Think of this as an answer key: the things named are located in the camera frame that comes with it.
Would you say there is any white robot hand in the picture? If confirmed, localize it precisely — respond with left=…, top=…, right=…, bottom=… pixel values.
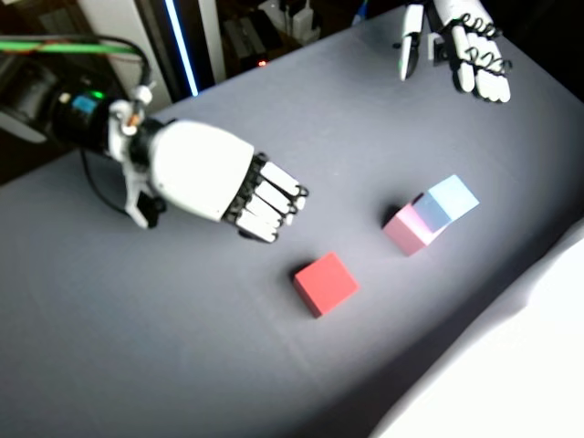
left=394, top=0, right=513, bottom=104
left=148, top=119, right=311, bottom=245

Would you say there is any small blue foam cube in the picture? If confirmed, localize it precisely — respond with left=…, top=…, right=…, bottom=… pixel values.
left=412, top=174, right=481, bottom=233

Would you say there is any red cube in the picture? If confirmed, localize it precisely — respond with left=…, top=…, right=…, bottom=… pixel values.
left=292, top=251, right=361, bottom=319

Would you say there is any pink cube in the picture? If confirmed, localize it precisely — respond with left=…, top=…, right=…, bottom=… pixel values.
left=381, top=193, right=451, bottom=257

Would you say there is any blue light strip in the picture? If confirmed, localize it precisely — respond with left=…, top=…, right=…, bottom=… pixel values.
left=162, top=0, right=201, bottom=98

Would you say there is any grey table cloth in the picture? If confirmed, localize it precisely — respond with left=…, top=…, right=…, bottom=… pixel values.
left=0, top=4, right=584, bottom=438

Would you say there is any white background device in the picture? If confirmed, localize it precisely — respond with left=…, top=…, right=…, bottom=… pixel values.
left=259, top=0, right=323, bottom=47

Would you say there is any thin black cable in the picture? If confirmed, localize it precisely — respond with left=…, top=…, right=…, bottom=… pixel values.
left=78, top=146, right=138, bottom=215

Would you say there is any green cable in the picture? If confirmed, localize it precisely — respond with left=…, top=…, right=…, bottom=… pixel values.
left=0, top=38, right=141, bottom=60

